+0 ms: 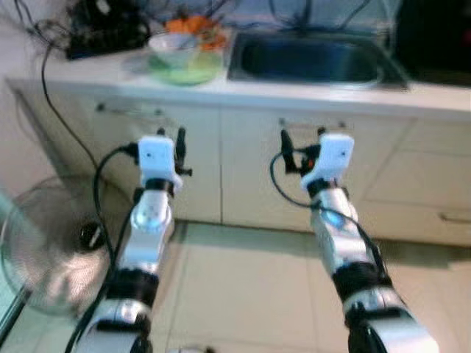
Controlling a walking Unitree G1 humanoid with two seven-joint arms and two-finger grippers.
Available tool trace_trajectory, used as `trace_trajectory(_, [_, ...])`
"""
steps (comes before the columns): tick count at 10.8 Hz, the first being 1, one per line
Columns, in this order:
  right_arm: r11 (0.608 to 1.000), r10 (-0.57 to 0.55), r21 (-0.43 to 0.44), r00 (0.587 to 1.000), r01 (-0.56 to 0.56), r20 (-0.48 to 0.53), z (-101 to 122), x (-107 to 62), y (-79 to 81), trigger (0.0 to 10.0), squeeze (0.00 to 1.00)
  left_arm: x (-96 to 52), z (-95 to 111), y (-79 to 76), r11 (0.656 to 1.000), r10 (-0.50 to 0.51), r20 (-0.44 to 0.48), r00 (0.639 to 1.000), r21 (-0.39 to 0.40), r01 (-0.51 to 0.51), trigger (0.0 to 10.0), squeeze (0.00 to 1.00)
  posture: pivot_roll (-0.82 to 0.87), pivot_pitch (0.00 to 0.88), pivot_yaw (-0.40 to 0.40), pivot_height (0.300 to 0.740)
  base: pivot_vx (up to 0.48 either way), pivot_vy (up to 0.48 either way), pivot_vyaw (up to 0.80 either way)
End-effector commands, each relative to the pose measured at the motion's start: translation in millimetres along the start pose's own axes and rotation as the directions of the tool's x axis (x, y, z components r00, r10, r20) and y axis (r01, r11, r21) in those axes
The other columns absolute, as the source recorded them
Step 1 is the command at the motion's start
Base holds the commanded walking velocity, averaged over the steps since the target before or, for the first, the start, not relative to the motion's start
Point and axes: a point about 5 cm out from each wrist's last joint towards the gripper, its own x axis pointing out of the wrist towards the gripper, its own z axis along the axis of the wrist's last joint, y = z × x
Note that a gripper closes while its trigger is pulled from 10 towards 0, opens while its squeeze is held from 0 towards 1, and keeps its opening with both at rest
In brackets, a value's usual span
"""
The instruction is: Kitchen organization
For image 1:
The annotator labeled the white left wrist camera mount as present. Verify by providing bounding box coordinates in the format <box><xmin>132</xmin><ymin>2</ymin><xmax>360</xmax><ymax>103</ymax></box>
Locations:
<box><xmin>138</xmin><ymin>136</ymin><xmax>183</xmax><ymax>190</ymax></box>

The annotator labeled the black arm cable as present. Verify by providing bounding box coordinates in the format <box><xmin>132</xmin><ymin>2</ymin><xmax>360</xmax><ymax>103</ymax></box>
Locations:
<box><xmin>269</xmin><ymin>151</ymin><xmax>391</xmax><ymax>288</ymax></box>
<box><xmin>70</xmin><ymin>143</ymin><xmax>141</xmax><ymax>352</ymax></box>

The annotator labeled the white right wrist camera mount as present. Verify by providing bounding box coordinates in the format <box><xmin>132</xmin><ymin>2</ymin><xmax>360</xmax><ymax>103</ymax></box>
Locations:
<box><xmin>300</xmin><ymin>134</ymin><xmax>355</xmax><ymax>193</ymax></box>

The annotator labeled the black charger box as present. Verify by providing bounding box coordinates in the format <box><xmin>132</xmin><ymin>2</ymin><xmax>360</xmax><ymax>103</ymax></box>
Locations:
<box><xmin>66</xmin><ymin>0</ymin><xmax>152</xmax><ymax>60</ymax></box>

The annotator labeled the steel cabinet bar handle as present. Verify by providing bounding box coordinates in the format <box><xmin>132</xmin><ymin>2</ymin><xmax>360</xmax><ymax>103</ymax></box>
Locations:
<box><xmin>440</xmin><ymin>212</ymin><xmax>471</xmax><ymax>223</ymax></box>
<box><xmin>96</xmin><ymin>103</ymin><xmax>166</xmax><ymax>118</ymax></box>
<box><xmin>278</xmin><ymin>118</ymin><xmax>347</xmax><ymax>132</ymax></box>

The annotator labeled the white bowl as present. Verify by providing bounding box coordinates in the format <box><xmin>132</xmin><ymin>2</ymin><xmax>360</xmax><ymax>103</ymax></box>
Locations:
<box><xmin>149</xmin><ymin>32</ymin><xmax>201</xmax><ymax>68</ymax></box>

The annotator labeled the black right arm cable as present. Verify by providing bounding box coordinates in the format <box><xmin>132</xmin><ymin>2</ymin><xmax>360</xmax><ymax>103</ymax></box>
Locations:
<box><xmin>269</xmin><ymin>151</ymin><xmax>391</xmax><ymax>288</ymax></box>

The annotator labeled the black kitchen appliance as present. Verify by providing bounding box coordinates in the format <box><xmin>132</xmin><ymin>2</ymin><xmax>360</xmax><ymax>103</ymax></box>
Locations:
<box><xmin>395</xmin><ymin>0</ymin><xmax>471</xmax><ymax>85</ymax></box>

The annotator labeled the orange plate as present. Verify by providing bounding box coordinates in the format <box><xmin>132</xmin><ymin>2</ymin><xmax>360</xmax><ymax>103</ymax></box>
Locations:
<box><xmin>163</xmin><ymin>16</ymin><xmax>229</xmax><ymax>51</ymax></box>

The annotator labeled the metal sink faucet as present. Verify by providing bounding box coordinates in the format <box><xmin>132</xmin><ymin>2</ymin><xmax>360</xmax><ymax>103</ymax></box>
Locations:
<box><xmin>291</xmin><ymin>0</ymin><xmax>314</xmax><ymax>36</ymax></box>

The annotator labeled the green plate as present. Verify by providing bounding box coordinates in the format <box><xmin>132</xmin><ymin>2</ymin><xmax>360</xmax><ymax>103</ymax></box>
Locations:
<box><xmin>147</xmin><ymin>51</ymin><xmax>225</xmax><ymax>85</ymax></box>

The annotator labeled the stainless steel sink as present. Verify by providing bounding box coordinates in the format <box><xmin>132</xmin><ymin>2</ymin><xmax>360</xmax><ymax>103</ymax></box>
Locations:
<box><xmin>227</xmin><ymin>31</ymin><xmax>409</xmax><ymax>90</ymax></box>

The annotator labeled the black hanging power cable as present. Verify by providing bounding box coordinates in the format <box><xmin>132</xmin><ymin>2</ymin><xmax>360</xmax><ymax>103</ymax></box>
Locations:
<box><xmin>40</xmin><ymin>29</ymin><xmax>100</xmax><ymax>174</ymax></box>

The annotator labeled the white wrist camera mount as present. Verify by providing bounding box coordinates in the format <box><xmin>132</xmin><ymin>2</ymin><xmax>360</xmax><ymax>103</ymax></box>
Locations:
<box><xmin>138</xmin><ymin>136</ymin><xmax>183</xmax><ymax>190</ymax></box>
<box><xmin>300</xmin><ymin>134</ymin><xmax>355</xmax><ymax>193</ymax></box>

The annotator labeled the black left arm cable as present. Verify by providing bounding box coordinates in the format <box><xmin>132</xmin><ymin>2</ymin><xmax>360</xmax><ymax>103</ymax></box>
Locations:
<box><xmin>70</xmin><ymin>143</ymin><xmax>141</xmax><ymax>352</ymax></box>

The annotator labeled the white kitchen base cabinet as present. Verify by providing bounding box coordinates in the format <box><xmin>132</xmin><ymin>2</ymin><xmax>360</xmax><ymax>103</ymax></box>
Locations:
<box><xmin>7</xmin><ymin>77</ymin><xmax>471</xmax><ymax>247</ymax></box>

